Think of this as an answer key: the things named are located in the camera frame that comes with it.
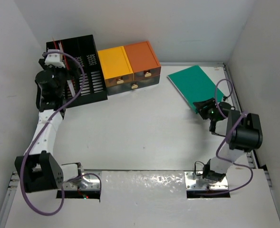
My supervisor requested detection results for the metal base plate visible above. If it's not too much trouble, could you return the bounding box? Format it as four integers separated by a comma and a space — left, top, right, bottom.
58, 170, 101, 191
184, 171, 229, 191

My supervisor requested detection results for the purple cable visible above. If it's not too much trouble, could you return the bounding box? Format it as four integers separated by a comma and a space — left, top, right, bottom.
19, 49, 102, 216
196, 78, 254, 197

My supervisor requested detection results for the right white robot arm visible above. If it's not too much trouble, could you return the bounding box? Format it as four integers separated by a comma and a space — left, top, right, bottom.
193, 98, 263, 182

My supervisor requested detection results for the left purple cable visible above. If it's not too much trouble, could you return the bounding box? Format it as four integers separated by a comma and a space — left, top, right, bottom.
19, 49, 102, 216

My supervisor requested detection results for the red folder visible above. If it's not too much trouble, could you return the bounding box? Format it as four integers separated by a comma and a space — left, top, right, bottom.
51, 36, 75, 95

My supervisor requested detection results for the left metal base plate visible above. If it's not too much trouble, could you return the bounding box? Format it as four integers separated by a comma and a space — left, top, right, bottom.
58, 170, 101, 191

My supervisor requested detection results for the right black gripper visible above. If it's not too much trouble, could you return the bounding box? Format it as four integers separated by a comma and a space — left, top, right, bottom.
193, 98, 218, 121

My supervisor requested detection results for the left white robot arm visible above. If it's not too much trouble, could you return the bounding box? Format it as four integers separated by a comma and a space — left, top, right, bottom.
15, 65, 81, 193

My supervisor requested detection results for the orange yellow drawer cabinet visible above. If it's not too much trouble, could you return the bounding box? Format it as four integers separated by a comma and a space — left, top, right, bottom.
98, 41, 161, 95

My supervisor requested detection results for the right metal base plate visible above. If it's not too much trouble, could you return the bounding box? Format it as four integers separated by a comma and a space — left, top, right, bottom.
184, 171, 229, 191

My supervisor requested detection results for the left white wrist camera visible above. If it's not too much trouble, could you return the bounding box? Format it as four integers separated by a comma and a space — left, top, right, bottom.
45, 49, 65, 68

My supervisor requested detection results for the black mesh file organizer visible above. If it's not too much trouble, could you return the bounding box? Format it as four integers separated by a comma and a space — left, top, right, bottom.
46, 35, 107, 108

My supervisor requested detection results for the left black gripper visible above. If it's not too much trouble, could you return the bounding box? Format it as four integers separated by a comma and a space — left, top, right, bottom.
39, 59, 78, 96

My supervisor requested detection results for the green folder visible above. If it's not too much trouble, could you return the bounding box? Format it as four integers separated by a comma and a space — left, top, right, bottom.
168, 65, 224, 113

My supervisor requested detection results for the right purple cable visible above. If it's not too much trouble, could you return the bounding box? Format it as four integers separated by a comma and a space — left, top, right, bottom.
196, 78, 254, 197

